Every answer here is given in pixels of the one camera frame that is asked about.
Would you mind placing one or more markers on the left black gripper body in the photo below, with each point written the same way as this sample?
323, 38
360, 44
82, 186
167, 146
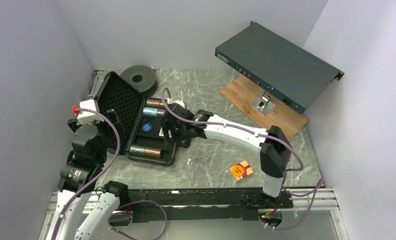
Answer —
106, 133

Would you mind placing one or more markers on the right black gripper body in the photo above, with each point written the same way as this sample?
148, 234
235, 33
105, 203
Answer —
177, 131

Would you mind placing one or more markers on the blue dealer button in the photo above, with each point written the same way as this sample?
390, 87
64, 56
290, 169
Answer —
147, 127

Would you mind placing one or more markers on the dark brown poker chip stack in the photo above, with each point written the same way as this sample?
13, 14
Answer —
152, 152

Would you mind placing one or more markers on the grey-green poker chip stack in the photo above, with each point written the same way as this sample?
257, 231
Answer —
137, 150

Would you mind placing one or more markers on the black poker set case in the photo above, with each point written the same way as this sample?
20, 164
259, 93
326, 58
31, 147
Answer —
123, 105

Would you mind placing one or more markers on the red yellow card box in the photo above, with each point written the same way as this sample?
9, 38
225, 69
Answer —
241, 170

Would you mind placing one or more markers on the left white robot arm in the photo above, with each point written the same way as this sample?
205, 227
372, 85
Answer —
85, 164

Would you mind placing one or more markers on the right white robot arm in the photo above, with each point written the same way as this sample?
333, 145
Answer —
271, 144

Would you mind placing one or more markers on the blue playing card deck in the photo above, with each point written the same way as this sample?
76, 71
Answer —
161, 132

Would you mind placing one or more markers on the blue white poker chip stack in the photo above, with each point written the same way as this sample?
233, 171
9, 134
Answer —
156, 112

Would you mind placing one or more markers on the copper poker chip stack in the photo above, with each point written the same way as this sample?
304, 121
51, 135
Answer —
155, 103

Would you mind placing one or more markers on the black filament spool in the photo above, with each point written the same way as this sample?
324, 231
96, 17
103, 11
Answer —
142, 78

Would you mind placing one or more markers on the wooden board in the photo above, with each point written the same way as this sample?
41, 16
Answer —
242, 92

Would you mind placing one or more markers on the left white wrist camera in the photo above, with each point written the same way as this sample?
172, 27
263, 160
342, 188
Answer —
87, 117

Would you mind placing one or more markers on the metal bracket stand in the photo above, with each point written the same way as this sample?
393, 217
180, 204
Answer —
263, 104

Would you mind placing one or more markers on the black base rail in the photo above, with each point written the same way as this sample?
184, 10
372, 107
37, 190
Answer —
246, 203

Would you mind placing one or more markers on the dark teal network switch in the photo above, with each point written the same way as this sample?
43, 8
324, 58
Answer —
288, 72

